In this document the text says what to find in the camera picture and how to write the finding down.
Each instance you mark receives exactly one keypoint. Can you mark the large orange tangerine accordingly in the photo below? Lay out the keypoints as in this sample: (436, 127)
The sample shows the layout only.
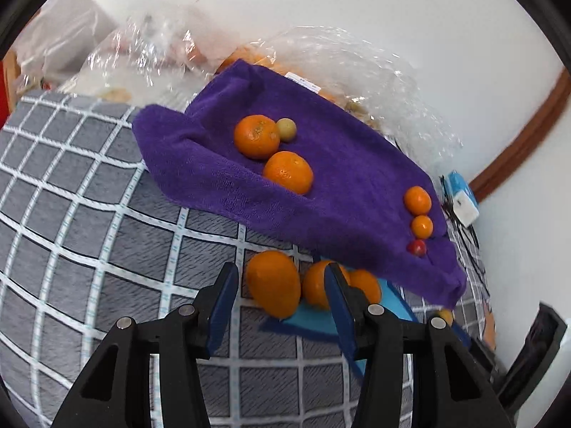
(288, 172)
(257, 137)

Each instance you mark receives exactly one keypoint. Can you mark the small red fruit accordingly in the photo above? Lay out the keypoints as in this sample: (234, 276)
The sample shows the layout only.
(418, 247)

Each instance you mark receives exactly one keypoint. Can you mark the blue and white tissue pack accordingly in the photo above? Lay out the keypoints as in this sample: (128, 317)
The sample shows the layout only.
(464, 198)

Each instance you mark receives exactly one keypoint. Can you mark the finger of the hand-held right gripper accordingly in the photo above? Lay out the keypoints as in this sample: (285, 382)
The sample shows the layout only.
(531, 356)

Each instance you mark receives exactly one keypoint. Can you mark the red paper bag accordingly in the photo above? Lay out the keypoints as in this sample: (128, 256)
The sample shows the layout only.
(5, 84)

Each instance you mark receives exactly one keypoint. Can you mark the clear plastic bag with oranges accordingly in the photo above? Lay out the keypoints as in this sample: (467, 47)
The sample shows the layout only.
(357, 62)

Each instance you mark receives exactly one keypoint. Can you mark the brown wooden door frame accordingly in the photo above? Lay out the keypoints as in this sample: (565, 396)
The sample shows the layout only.
(522, 142)

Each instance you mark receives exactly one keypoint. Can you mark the small orange tangerine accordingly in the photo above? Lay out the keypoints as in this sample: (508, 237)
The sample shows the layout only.
(422, 226)
(418, 200)

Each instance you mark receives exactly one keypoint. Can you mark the crumpled clear plastic bag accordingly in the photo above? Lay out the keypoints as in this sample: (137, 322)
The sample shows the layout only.
(134, 49)

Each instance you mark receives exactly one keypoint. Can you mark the purple towel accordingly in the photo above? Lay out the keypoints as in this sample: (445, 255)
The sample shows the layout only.
(357, 178)

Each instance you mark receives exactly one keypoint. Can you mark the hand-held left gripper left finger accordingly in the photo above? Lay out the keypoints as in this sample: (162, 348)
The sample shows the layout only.
(223, 307)

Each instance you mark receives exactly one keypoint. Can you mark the white plastic bag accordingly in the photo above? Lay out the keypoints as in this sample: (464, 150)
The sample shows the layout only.
(67, 26)

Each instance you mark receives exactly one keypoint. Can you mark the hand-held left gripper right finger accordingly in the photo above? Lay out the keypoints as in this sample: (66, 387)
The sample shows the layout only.
(341, 316)

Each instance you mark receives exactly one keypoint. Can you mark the yellow-green plum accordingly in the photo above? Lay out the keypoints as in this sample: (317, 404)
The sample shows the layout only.
(286, 129)

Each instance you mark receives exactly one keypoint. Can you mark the small yellow fruit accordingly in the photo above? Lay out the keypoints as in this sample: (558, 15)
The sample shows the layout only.
(446, 316)

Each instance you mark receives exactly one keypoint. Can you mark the grey checked blanket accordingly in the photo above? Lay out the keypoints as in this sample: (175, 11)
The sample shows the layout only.
(67, 209)

